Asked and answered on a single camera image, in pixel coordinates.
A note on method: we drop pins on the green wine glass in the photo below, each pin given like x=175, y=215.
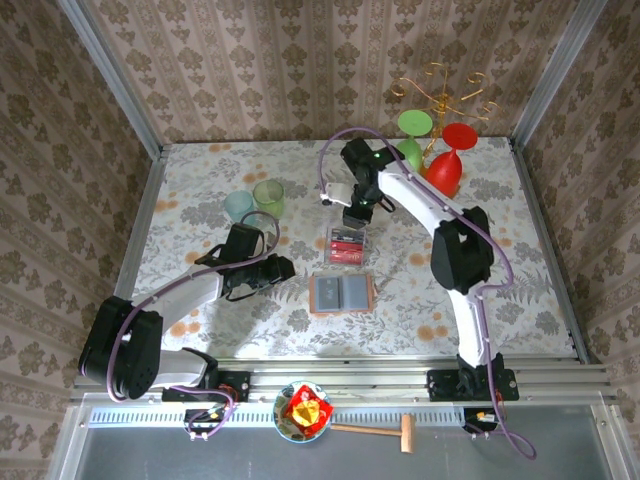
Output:
x=415, y=122

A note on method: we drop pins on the floral tablecloth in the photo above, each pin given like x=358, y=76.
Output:
x=350, y=335

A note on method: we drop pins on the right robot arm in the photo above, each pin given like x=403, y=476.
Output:
x=460, y=250

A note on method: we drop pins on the aluminium front rail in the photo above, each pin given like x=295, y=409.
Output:
x=350, y=380

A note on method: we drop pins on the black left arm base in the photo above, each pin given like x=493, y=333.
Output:
x=235, y=385

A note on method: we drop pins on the wooden mallet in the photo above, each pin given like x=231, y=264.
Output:
x=407, y=435

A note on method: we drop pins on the aluminium corner post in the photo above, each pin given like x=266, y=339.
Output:
x=560, y=70
x=110, y=75

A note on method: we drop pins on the black VIP card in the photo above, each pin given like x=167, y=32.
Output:
x=327, y=292

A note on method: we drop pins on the aluminium side rail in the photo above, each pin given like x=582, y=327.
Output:
x=545, y=240
x=140, y=235

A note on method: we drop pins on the red gold foil wrapper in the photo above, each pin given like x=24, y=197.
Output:
x=307, y=407

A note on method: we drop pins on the green frosted cup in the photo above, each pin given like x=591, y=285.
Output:
x=269, y=200

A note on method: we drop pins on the patterned bowl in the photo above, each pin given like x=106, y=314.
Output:
x=285, y=430

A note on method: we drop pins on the tan leather card holder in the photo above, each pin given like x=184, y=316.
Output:
x=357, y=295

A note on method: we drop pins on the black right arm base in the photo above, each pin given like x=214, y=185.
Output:
x=442, y=385

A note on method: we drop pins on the blue frosted cup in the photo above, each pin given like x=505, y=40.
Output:
x=240, y=210

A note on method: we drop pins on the black connector block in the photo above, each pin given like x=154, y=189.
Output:
x=200, y=420
x=480, y=420

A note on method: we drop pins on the red wine glass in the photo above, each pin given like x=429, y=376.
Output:
x=442, y=172

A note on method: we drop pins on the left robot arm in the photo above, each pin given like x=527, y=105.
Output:
x=125, y=345

